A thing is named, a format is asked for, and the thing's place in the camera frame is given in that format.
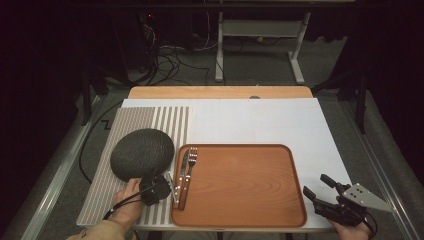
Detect striped beige placemat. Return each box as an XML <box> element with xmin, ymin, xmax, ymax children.
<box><xmin>75</xmin><ymin>106</ymin><xmax>190</xmax><ymax>228</ymax></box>

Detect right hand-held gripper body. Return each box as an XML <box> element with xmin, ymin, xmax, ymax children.
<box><xmin>313</xmin><ymin>182</ymin><xmax>397</xmax><ymax>228</ymax></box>

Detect dark round textured plate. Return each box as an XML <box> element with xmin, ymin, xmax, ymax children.
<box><xmin>109</xmin><ymin>128</ymin><xmax>175</xmax><ymax>183</ymax></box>

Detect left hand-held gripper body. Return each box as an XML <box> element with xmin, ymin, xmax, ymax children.
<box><xmin>139</xmin><ymin>171</ymin><xmax>179</xmax><ymax>207</ymax></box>

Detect black equipment with red light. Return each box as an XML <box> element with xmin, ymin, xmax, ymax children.
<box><xmin>133</xmin><ymin>11</ymin><xmax>158</xmax><ymax>73</ymax></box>

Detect person's right hand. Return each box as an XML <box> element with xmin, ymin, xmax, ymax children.
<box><xmin>328</xmin><ymin>219</ymin><xmax>373</xmax><ymax>240</ymax></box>

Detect aluminium floor rail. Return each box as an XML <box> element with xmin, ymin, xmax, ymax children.
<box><xmin>343</xmin><ymin>99</ymin><xmax>422</xmax><ymax>240</ymax></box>
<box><xmin>19</xmin><ymin>94</ymin><xmax>101</xmax><ymax>240</ymax></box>

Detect black metal stand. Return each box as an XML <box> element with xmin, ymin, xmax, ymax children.
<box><xmin>311</xmin><ymin>66</ymin><xmax>369</xmax><ymax>134</ymax></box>
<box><xmin>79</xmin><ymin>66</ymin><xmax>109</xmax><ymax>126</ymax></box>

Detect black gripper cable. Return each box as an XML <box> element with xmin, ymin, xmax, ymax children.
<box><xmin>363</xmin><ymin>213</ymin><xmax>378</xmax><ymax>238</ymax></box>
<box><xmin>78</xmin><ymin>100</ymin><xmax>158</xmax><ymax>221</ymax></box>

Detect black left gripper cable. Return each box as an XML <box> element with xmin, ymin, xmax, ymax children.
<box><xmin>78</xmin><ymin>100</ymin><xmax>158</xmax><ymax>221</ymax></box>

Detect white metal desk frame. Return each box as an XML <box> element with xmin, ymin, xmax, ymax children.
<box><xmin>214</xmin><ymin>11</ymin><xmax>312</xmax><ymax>85</ymax></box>

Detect person's left hand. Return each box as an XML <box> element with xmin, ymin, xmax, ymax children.
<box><xmin>111</xmin><ymin>178</ymin><xmax>146</xmax><ymax>231</ymax></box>

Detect white table cover board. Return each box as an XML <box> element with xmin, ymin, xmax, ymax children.
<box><xmin>114</xmin><ymin>97</ymin><xmax>352</xmax><ymax>231</ymax></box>

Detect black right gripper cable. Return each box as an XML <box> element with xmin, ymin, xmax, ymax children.
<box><xmin>363</xmin><ymin>213</ymin><xmax>378</xmax><ymax>238</ymax></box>

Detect brown wooden tray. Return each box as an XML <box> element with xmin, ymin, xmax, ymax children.
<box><xmin>170</xmin><ymin>143</ymin><xmax>308</xmax><ymax>229</ymax></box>

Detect wooden-handled fork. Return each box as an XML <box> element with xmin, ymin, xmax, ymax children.
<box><xmin>178</xmin><ymin>146</ymin><xmax>199</xmax><ymax>211</ymax></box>

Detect tangle of floor cables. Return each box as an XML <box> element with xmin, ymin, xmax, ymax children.
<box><xmin>139</xmin><ymin>23</ymin><xmax>214</xmax><ymax>86</ymax></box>

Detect wooden-handled table knife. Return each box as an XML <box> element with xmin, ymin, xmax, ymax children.
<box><xmin>173</xmin><ymin>148</ymin><xmax>190</xmax><ymax>210</ymax></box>

